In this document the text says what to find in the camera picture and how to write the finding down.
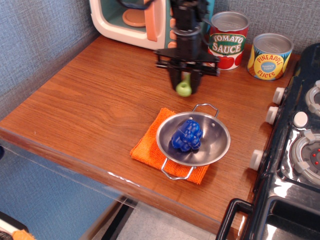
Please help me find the green handled grey spatula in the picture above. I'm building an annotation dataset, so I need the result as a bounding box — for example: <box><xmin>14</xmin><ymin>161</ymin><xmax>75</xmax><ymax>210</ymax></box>
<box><xmin>175</xmin><ymin>72</ymin><xmax>192</xmax><ymax>97</ymax></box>

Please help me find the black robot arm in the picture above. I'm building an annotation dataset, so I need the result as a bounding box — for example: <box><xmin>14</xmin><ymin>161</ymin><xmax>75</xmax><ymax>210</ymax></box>
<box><xmin>154</xmin><ymin>0</ymin><xmax>220</xmax><ymax>97</ymax></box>

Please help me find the black toy stove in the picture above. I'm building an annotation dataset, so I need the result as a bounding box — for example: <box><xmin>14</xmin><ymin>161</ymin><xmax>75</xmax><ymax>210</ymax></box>
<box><xmin>215</xmin><ymin>43</ymin><xmax>320</xmax><ymax>240</ymax></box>

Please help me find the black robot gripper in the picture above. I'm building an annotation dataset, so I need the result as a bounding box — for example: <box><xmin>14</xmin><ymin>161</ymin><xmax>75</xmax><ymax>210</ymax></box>
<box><xmin>155</xmin><ymin>27</ymin><xmax>220</xmax><ymax>94</ymax></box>

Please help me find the orange microfibre cloth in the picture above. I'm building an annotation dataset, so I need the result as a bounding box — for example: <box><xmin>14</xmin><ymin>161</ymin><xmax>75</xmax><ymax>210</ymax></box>
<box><xmin>129</xmin><ymin>107</ymin><xmax>210</xmax><ymax>186</ymax></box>

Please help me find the black oven door handle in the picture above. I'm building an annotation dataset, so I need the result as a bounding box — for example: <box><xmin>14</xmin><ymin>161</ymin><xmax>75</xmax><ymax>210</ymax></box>
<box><xmin>216</xmin><ymin>198</ymin><xmax>254</xmax><ymax>240</ymax></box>

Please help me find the white stove knob rear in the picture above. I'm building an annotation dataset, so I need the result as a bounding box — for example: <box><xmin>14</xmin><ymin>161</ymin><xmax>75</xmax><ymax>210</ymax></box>
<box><xmin>272</xmin><ymin>87</ymin><xmax>286</xmax><ymax>105</ymax></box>

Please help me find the blue toy bell pepper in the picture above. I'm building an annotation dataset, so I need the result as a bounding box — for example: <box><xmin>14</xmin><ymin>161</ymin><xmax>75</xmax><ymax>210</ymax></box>
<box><xmin>171</xmin><ymin>119</ymin><xmax>203</xmax><ymax>152</ymax></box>

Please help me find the white stove knob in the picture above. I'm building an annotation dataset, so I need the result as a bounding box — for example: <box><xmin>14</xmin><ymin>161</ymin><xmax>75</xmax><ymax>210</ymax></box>
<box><xmin>249</xmin><ymin>149</ymin><xmax>264</xmax><ymax>171</ymax></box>
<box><xmin>272</xmin><ymin>87</ymin><xmax>286</xmax><ymax>105</ymax></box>
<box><xmin>265</xmin><ymin>106</ymin><xmax>279</xmax><ymax>125</ymax></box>

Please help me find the white stove knob front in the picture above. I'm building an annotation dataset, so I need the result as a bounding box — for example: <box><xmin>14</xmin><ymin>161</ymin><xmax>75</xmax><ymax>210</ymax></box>
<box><xmin>249</xmin><ymin>149</ymin><xmax>264</xmax><ymax>171</ymax></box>

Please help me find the tomato sauce can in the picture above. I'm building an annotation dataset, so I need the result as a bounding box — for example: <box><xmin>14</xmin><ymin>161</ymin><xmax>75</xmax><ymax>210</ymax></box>
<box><xmin>207</xmin><ymin>11</ymin><xmax>250</xmax><ymax>70</ymax></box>

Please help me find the orange object bottom left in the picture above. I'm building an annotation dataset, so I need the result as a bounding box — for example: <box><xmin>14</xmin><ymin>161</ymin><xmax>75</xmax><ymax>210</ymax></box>
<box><xmin>12</xmin><ymin>229</ymin><xmax>35</xmax><ymax>240</ymax></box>

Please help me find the white stove knob middle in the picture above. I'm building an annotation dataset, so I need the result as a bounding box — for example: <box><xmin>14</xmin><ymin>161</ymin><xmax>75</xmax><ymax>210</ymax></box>
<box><xmin>265</xmin><ymin>106</ymin><xmax>279</xmax><ymax>125</ymax></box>

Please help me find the teal toy microwave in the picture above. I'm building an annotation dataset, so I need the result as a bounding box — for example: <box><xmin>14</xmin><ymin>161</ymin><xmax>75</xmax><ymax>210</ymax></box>
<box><xmin>89</xmin><ymin>0</ymin><xmax>215</xmax><ymax>50</ymax></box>

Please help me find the pineapple slices can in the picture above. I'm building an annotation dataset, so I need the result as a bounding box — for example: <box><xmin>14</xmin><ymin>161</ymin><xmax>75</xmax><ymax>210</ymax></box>
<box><xmin>247</xmin><ymin>33</ymin><xmax>294</xmax><ymax>81</ymax></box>

